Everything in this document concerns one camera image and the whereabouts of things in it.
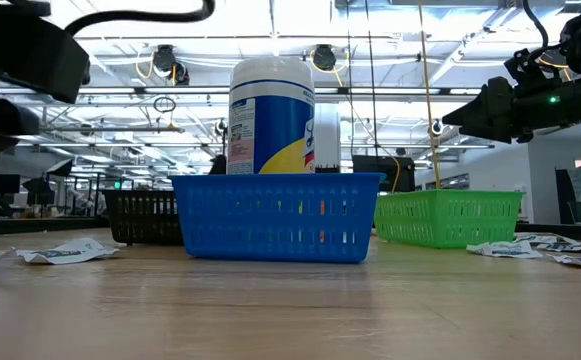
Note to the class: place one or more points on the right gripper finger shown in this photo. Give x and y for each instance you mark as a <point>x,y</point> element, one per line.
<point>500,136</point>
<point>495,107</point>

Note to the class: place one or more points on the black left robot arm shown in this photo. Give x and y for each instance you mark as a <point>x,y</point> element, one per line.
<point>20,50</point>

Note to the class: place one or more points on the small black monitor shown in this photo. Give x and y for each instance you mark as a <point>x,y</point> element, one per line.
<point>1,184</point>

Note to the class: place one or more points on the black equipment silhouette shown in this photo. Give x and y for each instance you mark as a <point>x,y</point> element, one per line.
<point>39,190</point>

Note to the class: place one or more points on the dark room divider panel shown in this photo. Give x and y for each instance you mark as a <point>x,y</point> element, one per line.
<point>565,195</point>

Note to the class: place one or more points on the green plastic basket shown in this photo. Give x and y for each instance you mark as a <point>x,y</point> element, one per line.
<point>445,220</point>

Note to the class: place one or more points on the black display screen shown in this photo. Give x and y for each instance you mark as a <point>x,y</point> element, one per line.
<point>380,172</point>

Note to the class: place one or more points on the black plastic basket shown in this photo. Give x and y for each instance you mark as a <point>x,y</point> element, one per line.
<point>140,217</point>

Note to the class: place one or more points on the white disinfecting wipes canister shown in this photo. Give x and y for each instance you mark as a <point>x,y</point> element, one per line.
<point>270,120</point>

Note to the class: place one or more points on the person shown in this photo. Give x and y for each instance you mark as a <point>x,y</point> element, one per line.
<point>218,166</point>

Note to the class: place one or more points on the blue plastic basket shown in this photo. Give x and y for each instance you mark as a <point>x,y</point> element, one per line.
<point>275,220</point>

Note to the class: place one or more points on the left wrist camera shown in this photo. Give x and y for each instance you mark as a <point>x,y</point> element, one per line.
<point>0,122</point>

